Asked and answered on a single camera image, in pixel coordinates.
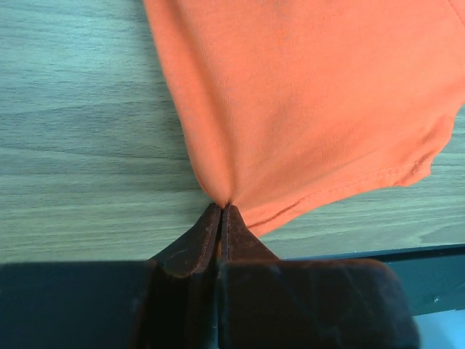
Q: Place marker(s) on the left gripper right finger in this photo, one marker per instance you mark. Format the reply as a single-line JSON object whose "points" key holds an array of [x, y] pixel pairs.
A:
{"points": [[238, 243]]}

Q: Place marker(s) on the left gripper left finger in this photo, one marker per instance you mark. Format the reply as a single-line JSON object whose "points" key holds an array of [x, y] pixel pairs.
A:
{"points": [[194, 253]]}

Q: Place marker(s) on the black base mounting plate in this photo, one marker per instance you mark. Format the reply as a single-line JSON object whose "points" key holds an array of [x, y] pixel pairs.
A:
{"points": [[432, 276]]}

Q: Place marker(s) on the orange t shirt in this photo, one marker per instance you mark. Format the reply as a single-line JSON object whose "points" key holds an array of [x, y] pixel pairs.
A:
{"points": [[287, 106]]}

